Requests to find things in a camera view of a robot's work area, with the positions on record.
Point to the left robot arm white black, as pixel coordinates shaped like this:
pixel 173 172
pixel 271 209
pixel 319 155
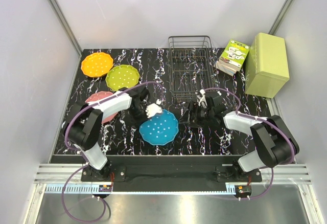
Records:
pixel 84 123

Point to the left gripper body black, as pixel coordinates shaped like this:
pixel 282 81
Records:
pixel 140 112

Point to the orange dotted plate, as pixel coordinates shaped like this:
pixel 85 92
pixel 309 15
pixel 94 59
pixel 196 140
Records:
pixel 96 65

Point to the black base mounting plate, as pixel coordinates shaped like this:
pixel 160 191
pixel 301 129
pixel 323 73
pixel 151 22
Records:
pixel 123 173

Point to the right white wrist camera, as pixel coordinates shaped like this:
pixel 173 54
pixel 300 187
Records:
pixel 201 99

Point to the black wire dish rack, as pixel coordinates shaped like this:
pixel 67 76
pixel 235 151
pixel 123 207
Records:
pixel 190 66

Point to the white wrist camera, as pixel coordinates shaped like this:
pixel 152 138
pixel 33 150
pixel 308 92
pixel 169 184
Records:
pixel 153 109
pixel 201 99

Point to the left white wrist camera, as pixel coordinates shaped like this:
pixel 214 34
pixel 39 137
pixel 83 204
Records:
pixel 153 109

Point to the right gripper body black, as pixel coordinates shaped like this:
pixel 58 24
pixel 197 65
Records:
pixel 201 114

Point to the blue dotted plate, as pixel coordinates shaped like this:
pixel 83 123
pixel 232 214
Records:
pixel 160 130

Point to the light green box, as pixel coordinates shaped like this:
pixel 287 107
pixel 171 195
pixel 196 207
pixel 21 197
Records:
pixel 266 67

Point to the green dotted plate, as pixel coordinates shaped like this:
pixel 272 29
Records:
pixel 122 76

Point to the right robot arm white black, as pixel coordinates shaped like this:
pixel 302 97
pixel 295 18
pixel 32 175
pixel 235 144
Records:
pixel 274 143

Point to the pink dotted plate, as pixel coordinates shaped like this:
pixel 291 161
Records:
pixel 98 96

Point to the green book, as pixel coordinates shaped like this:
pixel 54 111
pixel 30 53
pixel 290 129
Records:
pixel 232 58

